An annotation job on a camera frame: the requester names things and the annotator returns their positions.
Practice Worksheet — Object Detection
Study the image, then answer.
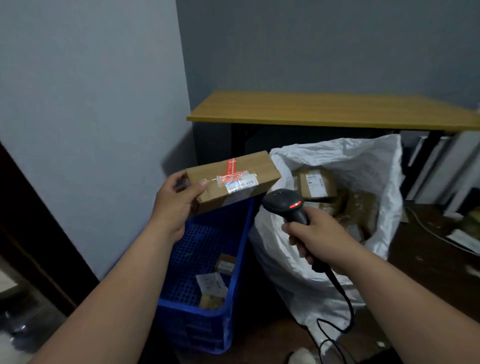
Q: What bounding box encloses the person's right hand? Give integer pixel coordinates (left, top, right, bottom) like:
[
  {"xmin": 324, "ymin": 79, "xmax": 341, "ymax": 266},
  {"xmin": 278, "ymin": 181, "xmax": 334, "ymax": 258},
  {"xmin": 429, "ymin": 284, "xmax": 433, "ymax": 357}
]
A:
[{"xmin": 281, "ymin": 207, "xmax": 365, "ymax": 275}]

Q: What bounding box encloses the person's left hand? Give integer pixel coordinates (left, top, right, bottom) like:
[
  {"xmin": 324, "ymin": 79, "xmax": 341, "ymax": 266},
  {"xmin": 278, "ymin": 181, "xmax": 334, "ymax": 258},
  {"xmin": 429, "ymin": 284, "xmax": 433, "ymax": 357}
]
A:
[{"xmin": 148, "ymin": 170, "xmax": 209, "ymax": 245}]

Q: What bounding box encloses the black barcode scanner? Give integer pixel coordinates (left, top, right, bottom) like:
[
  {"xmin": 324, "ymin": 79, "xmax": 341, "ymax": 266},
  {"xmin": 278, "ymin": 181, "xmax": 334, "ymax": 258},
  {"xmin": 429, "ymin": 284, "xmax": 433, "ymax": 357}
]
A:
[{"xmin": 262, "ymin": 188, "xmax": 331, "ymax": 275}]

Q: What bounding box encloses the cardboard box with red tape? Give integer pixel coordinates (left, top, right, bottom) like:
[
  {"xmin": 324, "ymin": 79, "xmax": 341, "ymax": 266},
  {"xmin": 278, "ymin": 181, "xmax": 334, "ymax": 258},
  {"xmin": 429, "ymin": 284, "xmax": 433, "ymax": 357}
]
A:
[{"xmin": 184, "ymin": 151, "xmax": 282, "ymax": 218}]

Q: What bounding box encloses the person's right forearm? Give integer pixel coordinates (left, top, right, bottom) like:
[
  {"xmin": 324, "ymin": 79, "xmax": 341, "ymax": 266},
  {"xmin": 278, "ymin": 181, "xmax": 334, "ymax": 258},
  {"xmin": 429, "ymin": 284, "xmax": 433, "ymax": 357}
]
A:
[{"xmin": 330, "ymin": 247, "xmax": 480, "ymax": 364}]

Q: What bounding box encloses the person's left forearm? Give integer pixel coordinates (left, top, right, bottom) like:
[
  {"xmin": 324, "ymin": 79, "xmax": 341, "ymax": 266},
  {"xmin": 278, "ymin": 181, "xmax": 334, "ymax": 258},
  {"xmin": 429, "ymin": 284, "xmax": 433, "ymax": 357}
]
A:
[{"xmin": 29, "ymin": 224, "xmax": 177, "ymax": 364}]

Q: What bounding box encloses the flat brown cardboard box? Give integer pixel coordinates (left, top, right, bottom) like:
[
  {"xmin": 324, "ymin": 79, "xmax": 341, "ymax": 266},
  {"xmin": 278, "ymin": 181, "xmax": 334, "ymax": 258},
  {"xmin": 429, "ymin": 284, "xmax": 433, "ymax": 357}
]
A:
[{"xmin": 303, "ymin": 200, "xmax": 340, "ymax": 217}]

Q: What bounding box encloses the blue plastic crate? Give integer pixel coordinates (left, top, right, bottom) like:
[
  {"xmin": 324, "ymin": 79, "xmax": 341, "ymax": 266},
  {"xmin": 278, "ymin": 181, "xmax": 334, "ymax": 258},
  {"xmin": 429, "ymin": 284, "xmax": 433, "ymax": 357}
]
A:
[{"xmin": 155, "ymin": 195, "xmax": 258, "ymax": 355}]

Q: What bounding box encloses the cardboard box with white label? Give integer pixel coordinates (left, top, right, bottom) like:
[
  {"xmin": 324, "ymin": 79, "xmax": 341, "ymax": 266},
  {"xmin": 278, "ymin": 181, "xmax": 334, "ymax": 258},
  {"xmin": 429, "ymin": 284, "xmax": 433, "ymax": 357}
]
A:
[{"xmin": 297, "ymin": 167, "xmax": 338, "ymax": 202}]

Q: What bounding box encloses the plain brown cardboard box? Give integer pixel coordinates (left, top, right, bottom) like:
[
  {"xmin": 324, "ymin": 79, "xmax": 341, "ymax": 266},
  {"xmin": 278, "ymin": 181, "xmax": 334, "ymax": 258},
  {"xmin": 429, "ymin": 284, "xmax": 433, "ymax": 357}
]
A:
[{"xmin": 344, "ymin": 190, "xmax": 380, "ymax": 235}]

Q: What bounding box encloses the small labelled cardboard box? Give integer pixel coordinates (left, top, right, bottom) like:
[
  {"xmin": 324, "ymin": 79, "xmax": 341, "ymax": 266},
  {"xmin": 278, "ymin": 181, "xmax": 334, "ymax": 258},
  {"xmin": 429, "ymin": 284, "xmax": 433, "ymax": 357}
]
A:
[{"xmin": 214, "ymin": 253, "xmax": 237, "ymax": 277}]

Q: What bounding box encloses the white woven sack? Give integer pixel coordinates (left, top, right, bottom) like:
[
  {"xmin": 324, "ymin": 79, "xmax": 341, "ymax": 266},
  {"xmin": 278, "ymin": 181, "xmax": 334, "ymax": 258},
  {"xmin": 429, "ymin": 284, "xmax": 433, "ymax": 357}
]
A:
[{"xmin": 249, "ymin": 134, "xmax": 404, "ymax": 350}]

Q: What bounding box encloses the small brown parcel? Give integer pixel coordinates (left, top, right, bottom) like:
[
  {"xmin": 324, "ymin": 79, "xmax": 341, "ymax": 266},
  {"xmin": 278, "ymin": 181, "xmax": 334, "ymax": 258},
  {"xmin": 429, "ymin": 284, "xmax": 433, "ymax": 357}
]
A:
[{"xmin": 198, "ymin": 294, "xmax": 226, "ymax": 311}]

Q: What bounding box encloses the person's white shoe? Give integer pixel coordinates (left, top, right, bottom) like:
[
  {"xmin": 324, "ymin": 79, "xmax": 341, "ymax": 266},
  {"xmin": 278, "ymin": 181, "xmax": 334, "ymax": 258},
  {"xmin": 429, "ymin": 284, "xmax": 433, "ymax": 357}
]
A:
[{"xmin": 288, "ymin": 347, "xmax": 316, "ymax": 364}]

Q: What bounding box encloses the wooden table with black legs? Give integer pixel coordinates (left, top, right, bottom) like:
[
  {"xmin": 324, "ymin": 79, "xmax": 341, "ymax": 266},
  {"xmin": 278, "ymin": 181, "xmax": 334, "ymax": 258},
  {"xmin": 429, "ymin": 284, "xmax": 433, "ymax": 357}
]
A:
[{"xmin": 186, "ymin": 91, "xmax": 480, "ymax": 200}]

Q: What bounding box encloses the white board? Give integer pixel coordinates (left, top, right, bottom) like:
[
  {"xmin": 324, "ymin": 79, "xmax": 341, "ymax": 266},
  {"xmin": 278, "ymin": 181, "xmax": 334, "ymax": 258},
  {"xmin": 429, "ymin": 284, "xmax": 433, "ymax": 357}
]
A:
[
  {"xmin": 406, "ymin": 134, "xmax": 432, "ymax": 202},
  {"xmin": 415, "ymin": 131, "xmax": 480, "ymax": 206},
  {"xmin": 443, "ymin": 150, "xmax": 480, "ymax": 219}
]

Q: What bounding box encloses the white paper sheet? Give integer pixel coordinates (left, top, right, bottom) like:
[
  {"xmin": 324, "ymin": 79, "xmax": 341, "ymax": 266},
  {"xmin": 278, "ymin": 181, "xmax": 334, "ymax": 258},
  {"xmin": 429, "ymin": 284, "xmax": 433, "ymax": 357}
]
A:
[{"xmin": 445, "ymin": 228, "xmax": 480, "ymax": 256}]

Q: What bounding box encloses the black scanner cable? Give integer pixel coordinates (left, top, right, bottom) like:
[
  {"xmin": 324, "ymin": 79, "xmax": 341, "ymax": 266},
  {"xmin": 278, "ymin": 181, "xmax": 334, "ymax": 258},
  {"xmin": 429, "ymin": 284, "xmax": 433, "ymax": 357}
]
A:
[{"xmin": 316, "ymin": 268, "xmax": 356, "ymax": 364}]

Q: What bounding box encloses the white cable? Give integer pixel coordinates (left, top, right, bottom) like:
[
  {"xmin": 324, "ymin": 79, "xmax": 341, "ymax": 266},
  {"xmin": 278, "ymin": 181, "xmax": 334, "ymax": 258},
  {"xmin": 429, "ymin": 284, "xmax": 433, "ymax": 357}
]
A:
[{"xmin": 406, "ymin": 205, "xmax": 480, "ymax": 256}]

